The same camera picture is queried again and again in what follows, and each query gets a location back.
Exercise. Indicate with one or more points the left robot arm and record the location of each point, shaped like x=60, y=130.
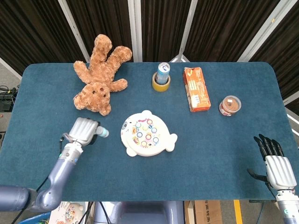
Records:
x=58, y=177

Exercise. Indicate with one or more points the white fish toy board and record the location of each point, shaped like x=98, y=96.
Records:
x=146, y=137

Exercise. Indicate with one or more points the yellow tape roll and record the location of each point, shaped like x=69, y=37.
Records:
x=161, y=88

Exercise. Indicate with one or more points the white toy packaging box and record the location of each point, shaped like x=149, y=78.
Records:
x=69, y=213

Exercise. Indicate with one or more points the brown teddy bear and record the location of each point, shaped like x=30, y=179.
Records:
x=99, y=77

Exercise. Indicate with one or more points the clear plastic snack jar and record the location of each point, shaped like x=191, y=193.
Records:
x=230, y=106

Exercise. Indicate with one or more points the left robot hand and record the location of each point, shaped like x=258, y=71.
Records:
x=83, y=130

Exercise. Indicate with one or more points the white metal frame post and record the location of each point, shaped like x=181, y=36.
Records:
x=264, y=30
x=135, y=30
x=73, y=30
x=185, y=35

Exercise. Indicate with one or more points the brown cardboard box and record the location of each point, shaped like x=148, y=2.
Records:
x=205, y=212

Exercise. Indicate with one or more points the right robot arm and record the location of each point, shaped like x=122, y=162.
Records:
x=289, y=207

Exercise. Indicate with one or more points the light blue toy hammer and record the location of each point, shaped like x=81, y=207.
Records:
x=104, y=132

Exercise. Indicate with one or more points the grey robot torso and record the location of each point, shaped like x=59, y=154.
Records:
x=140, y=213

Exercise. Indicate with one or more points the light blue drink can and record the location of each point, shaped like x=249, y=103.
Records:
x=162, y=72

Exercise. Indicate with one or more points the blue felt table mat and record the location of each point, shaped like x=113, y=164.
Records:
x=163, y=177

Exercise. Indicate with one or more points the orange snack box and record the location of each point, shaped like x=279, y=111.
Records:
x=197, y=91

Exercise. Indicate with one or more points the blue plastic bin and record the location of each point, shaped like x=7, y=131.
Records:
x=35, y=219

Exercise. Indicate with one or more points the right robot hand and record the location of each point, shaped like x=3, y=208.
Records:
x=280, y=172

